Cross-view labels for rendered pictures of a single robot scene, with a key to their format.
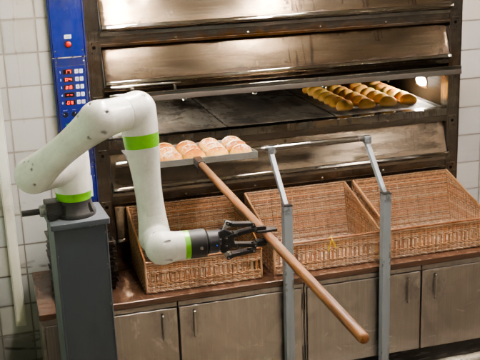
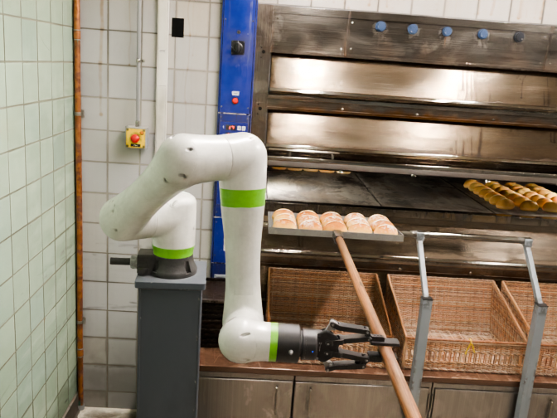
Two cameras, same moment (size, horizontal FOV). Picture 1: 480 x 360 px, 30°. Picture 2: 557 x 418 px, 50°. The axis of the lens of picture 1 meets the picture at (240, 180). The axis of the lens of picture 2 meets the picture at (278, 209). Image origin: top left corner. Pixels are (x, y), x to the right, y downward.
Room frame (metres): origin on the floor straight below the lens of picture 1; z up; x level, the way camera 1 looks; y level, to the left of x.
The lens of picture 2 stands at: (1.39, -0.11, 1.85)
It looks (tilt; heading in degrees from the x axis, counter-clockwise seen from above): 14 degrees down; 13
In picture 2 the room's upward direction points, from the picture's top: 4 degrees clockwise
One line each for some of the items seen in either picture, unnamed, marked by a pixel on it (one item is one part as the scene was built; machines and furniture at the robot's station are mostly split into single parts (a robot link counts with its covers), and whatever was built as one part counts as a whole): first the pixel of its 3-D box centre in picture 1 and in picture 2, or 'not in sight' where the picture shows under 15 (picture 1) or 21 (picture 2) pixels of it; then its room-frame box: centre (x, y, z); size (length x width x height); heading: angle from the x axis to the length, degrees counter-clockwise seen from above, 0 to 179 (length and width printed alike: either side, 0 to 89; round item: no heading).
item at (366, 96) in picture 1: (358, 93); (520, 195); (5.00, -0.69, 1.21); 0.61 x 0.48 x 0.06; 15
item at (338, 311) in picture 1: (261, 229); (380, 337); (2.82, -0.07, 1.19); 1.71 x 0.03 x 0.03; 15
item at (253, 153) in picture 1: (187, 151); (331, 222); (3.90, 0.23, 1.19); 0.55 x 0.36 x 0.03; 105
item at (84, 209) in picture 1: (58, 207); (154, 260); (3.01, 0.64, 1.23); 0.26 x 0.15 x 0.06; 109
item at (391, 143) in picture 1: (286, 154); (437, 243); (4.42, -0.24, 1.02); 1.79 x 0.11 x 0.19; 105
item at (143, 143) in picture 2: not in sight; (137, 137); (3.98, 1.19, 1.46); 0.10 x 0.07 x 0.10; 105
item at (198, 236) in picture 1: (197, 243); (288, 342); (2.70, 0.14, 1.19); 0.12 x 0.06 x 0.09; 15
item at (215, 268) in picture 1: (192, 241); (325, 313); (4.01, 0.24, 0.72); 0.56 x 0.49 x 0.28; 105
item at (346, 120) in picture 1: (284, 126); (439, 215); (4.44, -0.24, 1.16); 1.80 x 0.06 x 0.04; 105
